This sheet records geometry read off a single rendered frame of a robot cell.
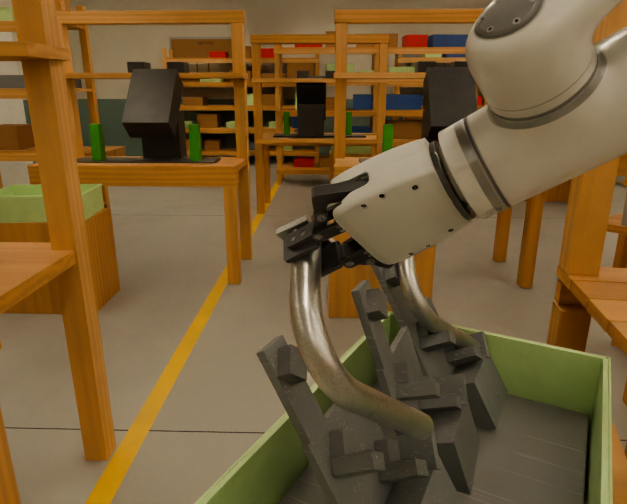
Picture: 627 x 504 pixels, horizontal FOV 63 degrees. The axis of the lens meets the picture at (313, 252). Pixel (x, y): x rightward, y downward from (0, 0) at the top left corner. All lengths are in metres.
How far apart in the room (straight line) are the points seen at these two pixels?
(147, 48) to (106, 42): 0.84
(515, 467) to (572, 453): 0.11
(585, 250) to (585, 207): 0.13
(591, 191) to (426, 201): 1.25
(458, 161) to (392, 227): 0.08
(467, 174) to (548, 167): 0.06
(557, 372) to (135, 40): 11.21
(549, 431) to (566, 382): 0.11
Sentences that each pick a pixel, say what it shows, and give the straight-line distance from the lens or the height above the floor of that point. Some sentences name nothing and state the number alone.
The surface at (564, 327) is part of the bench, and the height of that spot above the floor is 0.71.
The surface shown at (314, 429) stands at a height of 1.03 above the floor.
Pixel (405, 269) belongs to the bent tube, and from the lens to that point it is 0.86.
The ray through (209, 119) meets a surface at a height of 0.87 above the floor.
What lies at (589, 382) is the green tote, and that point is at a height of 0.91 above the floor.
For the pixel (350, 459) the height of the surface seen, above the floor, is 1.01.
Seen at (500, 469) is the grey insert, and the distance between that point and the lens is 0.90.
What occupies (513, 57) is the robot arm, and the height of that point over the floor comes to 1.43.
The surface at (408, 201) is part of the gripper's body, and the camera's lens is 0.44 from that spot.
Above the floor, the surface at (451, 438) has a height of 0.93.
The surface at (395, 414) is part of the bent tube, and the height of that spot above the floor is 1.09.
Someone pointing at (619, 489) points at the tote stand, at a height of 0.79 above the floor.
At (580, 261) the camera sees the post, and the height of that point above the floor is 0.92.
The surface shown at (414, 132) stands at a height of 0.80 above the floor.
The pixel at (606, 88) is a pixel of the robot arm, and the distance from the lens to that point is 0.41.
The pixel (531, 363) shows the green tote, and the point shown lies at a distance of 1.06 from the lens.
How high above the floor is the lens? 1.41
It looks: 18 degrees down
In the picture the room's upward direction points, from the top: straight up
